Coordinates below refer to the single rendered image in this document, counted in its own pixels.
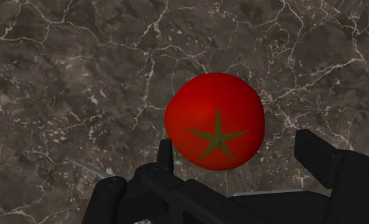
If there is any red tomato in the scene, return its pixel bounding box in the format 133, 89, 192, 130
164, 72, 266, 171

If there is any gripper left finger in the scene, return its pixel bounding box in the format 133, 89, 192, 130
81, 138, 232, 224

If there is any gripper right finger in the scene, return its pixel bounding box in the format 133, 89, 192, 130
293, 129, 369, 224

